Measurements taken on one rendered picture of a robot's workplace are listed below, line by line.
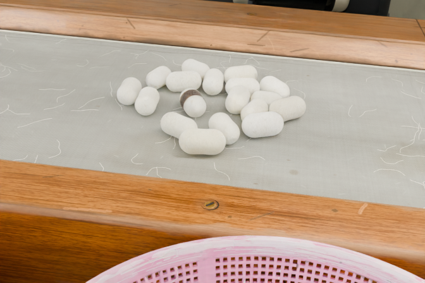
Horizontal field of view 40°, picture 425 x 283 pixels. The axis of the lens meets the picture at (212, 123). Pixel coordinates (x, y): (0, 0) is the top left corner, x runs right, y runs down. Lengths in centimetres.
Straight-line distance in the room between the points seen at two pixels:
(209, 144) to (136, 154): 6
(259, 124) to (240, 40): 21
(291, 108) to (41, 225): 25
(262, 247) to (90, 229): 11
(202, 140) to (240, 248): 14
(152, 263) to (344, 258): 11
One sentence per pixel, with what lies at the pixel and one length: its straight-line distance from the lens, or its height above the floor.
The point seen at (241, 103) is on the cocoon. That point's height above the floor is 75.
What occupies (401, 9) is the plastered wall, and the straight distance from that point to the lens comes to 275.
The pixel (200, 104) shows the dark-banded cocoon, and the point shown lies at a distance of 53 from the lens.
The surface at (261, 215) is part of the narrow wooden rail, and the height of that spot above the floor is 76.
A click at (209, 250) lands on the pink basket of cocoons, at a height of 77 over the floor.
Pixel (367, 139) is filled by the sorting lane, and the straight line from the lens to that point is 54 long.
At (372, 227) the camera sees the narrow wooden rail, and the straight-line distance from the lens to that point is 40.
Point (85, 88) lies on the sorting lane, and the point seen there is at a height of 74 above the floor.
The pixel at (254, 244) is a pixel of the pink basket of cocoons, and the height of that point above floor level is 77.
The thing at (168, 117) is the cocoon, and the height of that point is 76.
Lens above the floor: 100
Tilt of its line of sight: 29 degrees down
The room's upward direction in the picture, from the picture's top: 3 degrees clockwise
